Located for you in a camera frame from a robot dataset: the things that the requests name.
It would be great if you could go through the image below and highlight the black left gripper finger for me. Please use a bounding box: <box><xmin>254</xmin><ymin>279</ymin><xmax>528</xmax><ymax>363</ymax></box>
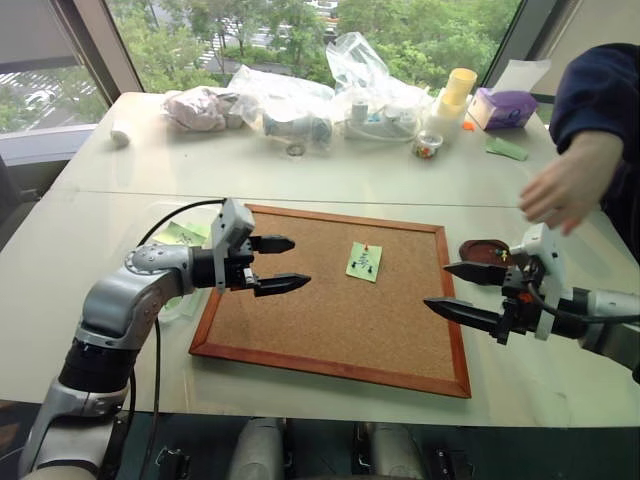
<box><xmin>253</xmin><ymin>273</ymin><xmax>313</xmax><ymax>299</ymax></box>
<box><xmin>249</xmin><ymin>234</ymin><xmax>297</xmax><ymax>256</ymax></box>

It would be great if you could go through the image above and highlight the brown round dish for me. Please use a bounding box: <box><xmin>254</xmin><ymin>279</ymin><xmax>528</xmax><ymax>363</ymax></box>
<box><xmin>458</xmin><ymin>238</ymin><xmax>516</xmax><ymax>268</ymax></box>

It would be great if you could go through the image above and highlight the white power strip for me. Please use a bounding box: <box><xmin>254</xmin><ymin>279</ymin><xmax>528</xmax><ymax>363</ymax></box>
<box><xmin>343</xmin><ymin>99</ymin><xmax>419</xmax><ymax>144</ymax></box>

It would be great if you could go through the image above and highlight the green sticky note with writing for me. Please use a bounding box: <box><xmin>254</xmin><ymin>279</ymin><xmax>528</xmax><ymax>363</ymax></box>
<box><xmin>149</xmin><ymin>221</ymin><xmax>212</xmax><ymax>248</ymax></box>
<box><xmin>345</xmin><ymin>241</ymin><xmax>384</xmax><ymax>284</ymax></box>

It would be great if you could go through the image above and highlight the clear plastic bag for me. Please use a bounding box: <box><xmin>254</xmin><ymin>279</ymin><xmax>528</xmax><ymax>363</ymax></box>
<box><xmin>227</xmin><ymin>63</ymin><xmax>337</xmax><ymax>152</ymax></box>
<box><xmin>325</xmin><ymin>31</ymin><xmax>434</xmax><ymax>129</ymax></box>

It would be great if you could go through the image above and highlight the green paper slip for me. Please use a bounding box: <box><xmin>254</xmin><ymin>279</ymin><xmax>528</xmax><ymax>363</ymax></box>
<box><xmin>483</xmin><ymin>136</ymin><xmax>530</xmax><ymax>163</ymax></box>

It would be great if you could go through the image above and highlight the person's dark blue torso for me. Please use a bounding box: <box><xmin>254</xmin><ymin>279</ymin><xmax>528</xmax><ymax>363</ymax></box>
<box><xmin>599</xmin><ymin>154</ymin><xmax>640</xmax><ymax>251</ymax></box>

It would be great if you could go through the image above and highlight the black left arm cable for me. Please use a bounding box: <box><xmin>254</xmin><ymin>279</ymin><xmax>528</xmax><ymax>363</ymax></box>
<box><xmin>112</xmin><ymin>198</ymin><xmax>226</xmax><ymax>480</ymax></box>

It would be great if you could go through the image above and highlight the yellow paper cup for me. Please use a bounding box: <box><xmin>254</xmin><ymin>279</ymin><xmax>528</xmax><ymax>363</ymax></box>
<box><xmin>435</xmin><ymin>92</ymin><xmax>467</xmax><ymax>120</ymax></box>

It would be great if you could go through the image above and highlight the purple tissue box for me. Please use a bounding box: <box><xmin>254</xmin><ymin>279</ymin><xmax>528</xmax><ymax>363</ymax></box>
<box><xmin>469</xmin><ymin>87</ymin><xmax>539</xmax><ymax>133</ymax></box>

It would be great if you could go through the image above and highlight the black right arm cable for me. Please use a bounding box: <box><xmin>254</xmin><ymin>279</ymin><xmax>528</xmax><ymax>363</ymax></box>
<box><xmin>522</xmin><ymin>279</ymin><xmax>640</xmax><ymax>324</ymax></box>

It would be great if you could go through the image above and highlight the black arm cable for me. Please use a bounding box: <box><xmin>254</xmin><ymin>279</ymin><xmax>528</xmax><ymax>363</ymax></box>
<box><xmin>522</xmin><ymin>279</ymin><xmax>640</xmax><ymax>324</ymax></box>
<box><xmin>112</xmin><ymin>198</ymin><xmax>226</xmax><ymax>480</ymax></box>

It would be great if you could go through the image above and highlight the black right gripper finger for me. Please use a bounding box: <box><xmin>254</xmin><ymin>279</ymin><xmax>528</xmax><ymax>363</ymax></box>
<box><xmin>442</xmin><ymin>262</ymin><xmax>508</xmax><ymax>287</ymax></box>
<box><xmin>422</xmin><ymin>297</ymin><xmax>502</xmax><ymax>333</ymax></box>

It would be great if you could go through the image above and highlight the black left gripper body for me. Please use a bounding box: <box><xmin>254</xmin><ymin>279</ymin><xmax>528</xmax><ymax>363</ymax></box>
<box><xmin>223</xmin><ymin>237</ymin><xmax>263</xmax><ymax>297</ymax></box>

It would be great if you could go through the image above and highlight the pink crumpled plastic bag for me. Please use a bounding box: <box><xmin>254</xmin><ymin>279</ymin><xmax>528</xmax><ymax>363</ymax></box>
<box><xmin>161</xmin><ymin>86</ymin><xmax>244</xmax><ymax>134</ymax></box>

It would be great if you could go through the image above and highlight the white and blue cylinder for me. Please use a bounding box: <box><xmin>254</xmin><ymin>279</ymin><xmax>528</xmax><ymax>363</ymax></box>
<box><xmin>261</xmin><ymin>111</ymin><xmax>334</xmax><ymax>147</ymax></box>

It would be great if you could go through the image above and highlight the person's bare hand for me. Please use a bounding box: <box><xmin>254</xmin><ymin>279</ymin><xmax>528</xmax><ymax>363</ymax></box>
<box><xmin>517</xmin><ymin>147</ymin><xmax>619</xmax><ymax>237</ymax></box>

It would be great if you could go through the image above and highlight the clear plastic tray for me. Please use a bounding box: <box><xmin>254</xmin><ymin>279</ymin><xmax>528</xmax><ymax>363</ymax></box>
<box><xmin>157</xmin><ymin>289</ymin><xmax>204</xmax><ymax>322</ymax></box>

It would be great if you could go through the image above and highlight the clear jar of coloured pins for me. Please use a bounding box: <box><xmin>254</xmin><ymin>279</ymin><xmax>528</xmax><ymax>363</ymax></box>
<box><xmin>411</xmin><ymin>129</ymin><xmax>445</xmax><ymax>162</ymax></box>

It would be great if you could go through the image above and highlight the brown window frame post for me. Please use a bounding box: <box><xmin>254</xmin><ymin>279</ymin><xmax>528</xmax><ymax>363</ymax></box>
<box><xmin>51</xmin><ymin>0</ymin><xmax>145</xmax><ymax>109</ymax></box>
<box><xmin>481</xmin><ymin>0</ymin><xmax>562</xmax><ymax>97</ymax></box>

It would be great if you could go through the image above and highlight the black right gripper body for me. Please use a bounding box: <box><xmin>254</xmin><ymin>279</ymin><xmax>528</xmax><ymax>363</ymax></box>
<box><xmin>495</xmin><ymin>253</ymin><xmax>547</xmax><ymax>347</ymax></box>

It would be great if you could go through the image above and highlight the stack of yellow cups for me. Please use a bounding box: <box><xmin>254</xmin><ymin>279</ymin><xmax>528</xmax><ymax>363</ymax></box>
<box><xmin>445</xmin><ymin>68</ymin><xmax>479</xmax><ymax>107</ymax></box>

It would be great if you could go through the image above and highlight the wood framed cork board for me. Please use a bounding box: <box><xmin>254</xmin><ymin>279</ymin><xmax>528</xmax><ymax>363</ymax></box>
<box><xmin>188</xmin><ymin>203</ymin><xmax>473</xmax><ymax>400</ymax></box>

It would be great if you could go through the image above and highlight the white tape roll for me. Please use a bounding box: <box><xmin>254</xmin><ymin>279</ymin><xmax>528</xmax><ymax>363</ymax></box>
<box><xmin>110</xmin><ymin>119</ymin><xmax>133</xmax><ymax>149</ymax></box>

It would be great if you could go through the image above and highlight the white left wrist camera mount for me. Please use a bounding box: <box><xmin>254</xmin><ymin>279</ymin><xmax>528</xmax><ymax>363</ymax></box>
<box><xmin>209</xmin><ymin>198</ymin><xmax>257</xmax><ymax>294</ymax></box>

